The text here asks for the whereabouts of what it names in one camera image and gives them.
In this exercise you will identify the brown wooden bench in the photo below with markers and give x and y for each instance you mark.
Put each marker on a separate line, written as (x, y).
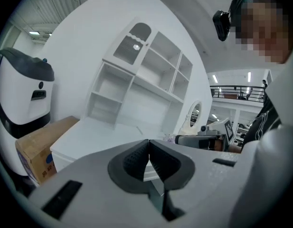
(231, 95)

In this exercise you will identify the ceiling strip light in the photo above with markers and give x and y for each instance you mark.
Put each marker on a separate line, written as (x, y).
(34, 33)
(215, 78)
(249, 76)

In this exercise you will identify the oval white framed mirror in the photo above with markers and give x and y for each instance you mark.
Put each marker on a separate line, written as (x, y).
(185, 127)

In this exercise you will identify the white desk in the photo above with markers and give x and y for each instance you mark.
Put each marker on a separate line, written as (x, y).
(101, 136)

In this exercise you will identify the white drawer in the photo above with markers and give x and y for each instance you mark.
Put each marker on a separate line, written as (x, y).
(63, 161)

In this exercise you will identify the grey gripper fisheye camera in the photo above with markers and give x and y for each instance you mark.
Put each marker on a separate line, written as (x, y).
(204, 128)

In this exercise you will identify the person's right forearm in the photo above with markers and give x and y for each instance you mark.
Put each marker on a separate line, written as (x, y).
(234, 149)

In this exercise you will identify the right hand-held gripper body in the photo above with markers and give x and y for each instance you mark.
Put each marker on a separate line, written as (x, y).
(220, 130)

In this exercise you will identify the white service robot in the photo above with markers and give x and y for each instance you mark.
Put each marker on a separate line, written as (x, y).
(20, 91)

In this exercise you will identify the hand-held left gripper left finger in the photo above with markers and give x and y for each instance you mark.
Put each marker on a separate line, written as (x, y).
(127, 170)

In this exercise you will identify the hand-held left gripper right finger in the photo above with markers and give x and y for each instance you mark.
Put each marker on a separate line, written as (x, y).
(174, 170)

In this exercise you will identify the person's black printed t-shirt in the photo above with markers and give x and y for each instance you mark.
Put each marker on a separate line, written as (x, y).
(260, 125)

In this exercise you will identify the person's face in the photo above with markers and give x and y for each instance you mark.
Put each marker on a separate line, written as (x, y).
(267, 30)

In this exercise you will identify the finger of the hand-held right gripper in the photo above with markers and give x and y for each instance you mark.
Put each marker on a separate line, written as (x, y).
(196, 142)

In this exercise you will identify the purple flower bunch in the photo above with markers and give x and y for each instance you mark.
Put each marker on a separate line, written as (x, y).
(170, 138)

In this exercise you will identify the brown cardboard box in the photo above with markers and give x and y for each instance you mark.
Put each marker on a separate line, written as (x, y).
(39, 141)

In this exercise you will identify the person's right hand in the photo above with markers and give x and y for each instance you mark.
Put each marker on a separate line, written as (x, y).
(218, 145)

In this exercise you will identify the black mezzanine railing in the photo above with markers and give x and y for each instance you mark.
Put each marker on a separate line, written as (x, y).
(239, 92)

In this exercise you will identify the black head camera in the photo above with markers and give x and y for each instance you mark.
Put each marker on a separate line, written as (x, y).
(221, 25)

